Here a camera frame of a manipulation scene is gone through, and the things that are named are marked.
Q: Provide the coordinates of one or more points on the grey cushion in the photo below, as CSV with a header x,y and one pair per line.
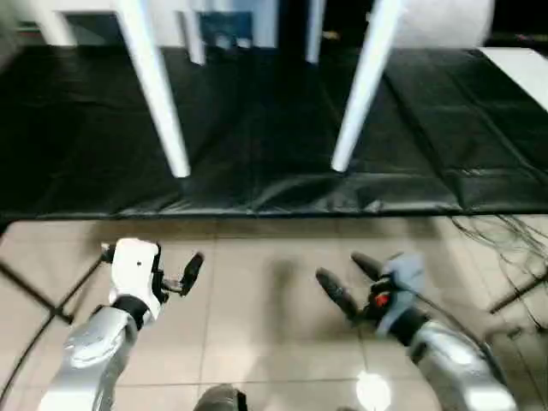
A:
x,y
441,25

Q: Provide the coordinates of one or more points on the white flat panel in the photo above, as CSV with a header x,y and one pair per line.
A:
x,y
520,73

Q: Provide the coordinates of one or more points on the black stand leg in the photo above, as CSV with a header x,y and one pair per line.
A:
x,y
518,295

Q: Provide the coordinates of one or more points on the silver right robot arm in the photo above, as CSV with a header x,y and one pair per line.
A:
x,y
454,364

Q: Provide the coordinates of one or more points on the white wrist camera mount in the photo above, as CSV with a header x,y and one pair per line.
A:
x,y
406,274
132,269

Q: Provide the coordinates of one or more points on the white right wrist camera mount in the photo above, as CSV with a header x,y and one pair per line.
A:
x,y
406,274

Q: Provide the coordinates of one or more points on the black work mat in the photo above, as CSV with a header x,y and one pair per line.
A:
x,y
257,150

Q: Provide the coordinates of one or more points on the white plastic table leg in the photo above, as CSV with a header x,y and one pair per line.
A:
x,y
194,43
154,85
364,85
314,34

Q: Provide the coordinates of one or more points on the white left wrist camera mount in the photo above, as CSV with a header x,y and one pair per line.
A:
x,y
132,269

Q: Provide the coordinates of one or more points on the dark round robot body part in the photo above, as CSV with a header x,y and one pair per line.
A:
x,y
220,398

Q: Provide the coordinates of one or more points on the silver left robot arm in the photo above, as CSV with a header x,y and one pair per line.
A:
x,y
90,351

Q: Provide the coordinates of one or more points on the black speaker with gold label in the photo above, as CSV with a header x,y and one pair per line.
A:
x,y
338,25

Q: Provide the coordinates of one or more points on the white sideboard with glass doors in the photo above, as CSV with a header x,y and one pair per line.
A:
x,y
171,25

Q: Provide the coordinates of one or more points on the black metal frame leg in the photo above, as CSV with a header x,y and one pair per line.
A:
x,y
25,287

